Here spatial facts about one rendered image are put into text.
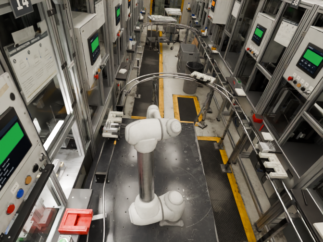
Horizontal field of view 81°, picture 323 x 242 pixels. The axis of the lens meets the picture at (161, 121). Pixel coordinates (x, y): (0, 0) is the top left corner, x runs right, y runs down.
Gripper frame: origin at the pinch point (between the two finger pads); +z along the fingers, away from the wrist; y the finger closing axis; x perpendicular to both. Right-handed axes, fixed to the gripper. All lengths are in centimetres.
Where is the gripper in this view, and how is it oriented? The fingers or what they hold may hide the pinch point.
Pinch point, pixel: (114, 129)
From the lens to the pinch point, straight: 168.7
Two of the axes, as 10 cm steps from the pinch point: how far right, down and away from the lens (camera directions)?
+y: 1.0, -7.6, -6.4
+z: -10.0, -0.7, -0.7
